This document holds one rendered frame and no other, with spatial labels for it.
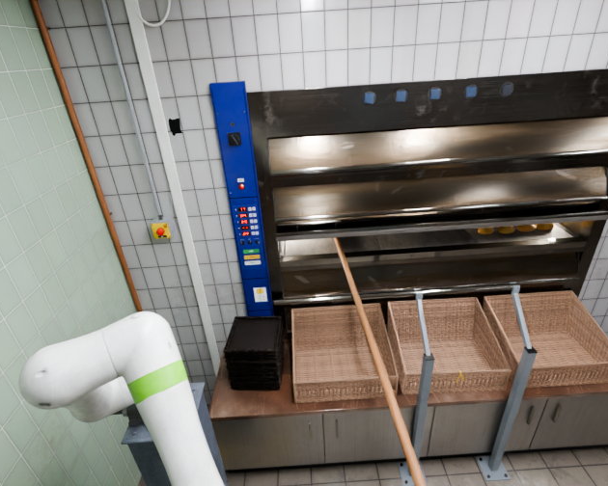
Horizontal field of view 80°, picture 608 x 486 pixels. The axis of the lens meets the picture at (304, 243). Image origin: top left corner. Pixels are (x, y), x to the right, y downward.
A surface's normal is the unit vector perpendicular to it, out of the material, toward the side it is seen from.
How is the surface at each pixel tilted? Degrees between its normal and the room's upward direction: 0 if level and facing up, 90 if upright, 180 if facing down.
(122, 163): 90
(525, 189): 70
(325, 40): 90
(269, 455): 90
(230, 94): 90
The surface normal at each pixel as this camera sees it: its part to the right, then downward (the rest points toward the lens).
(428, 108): 0.04, 0.47
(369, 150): 0.01, 0.14
